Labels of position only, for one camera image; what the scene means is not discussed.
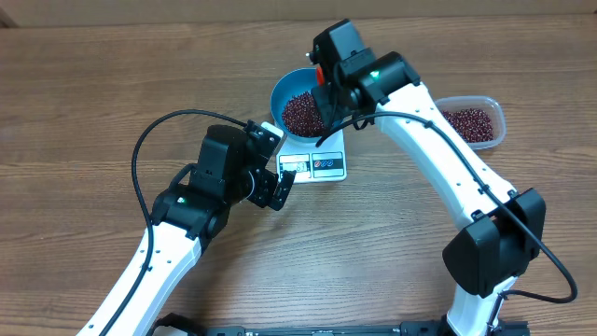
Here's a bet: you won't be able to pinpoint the red measuring scoop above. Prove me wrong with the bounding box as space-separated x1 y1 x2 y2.
316 66 326 86

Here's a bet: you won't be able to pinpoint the red adzuki beans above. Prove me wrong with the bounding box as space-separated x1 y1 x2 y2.
281 91 326 138

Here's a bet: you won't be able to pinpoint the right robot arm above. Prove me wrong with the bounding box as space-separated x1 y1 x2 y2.
308 20 546 335

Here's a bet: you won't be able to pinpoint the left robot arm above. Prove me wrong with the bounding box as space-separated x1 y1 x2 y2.
80 121 295 335

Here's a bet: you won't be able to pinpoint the white digital kitchen scale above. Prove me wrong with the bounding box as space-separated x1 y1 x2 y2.
276 131 348 184

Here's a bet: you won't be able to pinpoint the teal plastic bowl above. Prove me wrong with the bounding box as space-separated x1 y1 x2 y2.
271 67 330 136

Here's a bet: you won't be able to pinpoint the clear plastic container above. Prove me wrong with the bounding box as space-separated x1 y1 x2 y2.
435 95 507 150

